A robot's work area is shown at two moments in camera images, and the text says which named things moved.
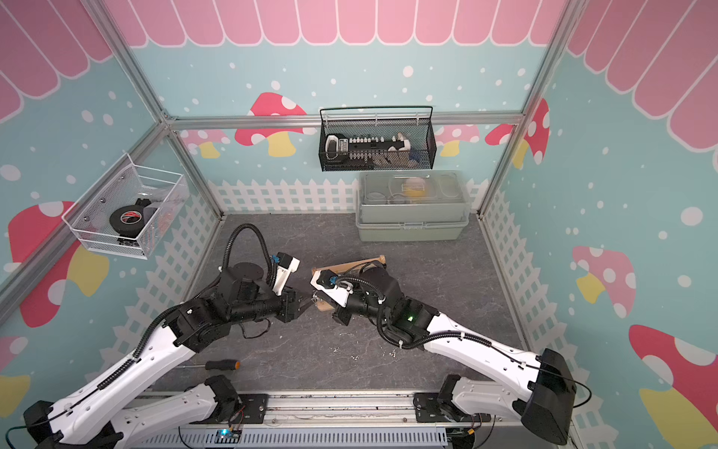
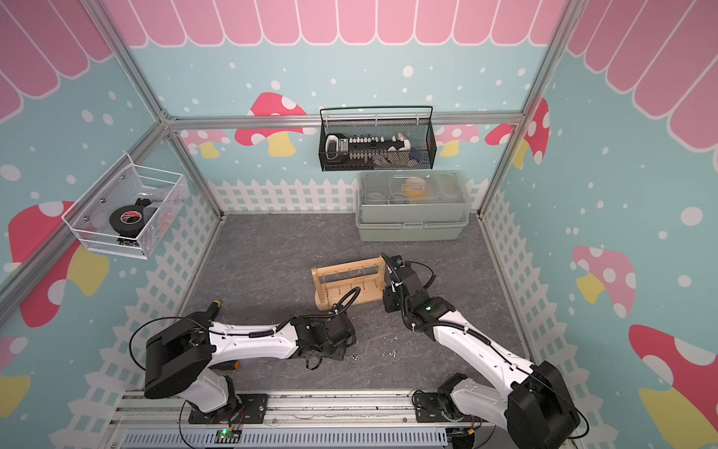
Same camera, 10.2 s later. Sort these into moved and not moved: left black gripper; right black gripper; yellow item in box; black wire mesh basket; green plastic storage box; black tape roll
Moved: left black gripper; right black gripper
Not moved: yellow item in box; black wire mesh basket; black tape roll; green plastic storage box
